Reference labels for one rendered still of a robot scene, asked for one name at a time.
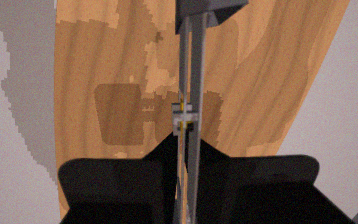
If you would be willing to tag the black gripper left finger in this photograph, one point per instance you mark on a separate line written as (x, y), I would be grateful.
(151, 179)

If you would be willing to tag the wooden board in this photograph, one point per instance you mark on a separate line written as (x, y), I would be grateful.
(116, 75)

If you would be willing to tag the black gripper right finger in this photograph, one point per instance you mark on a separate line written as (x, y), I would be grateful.
(220, 176)

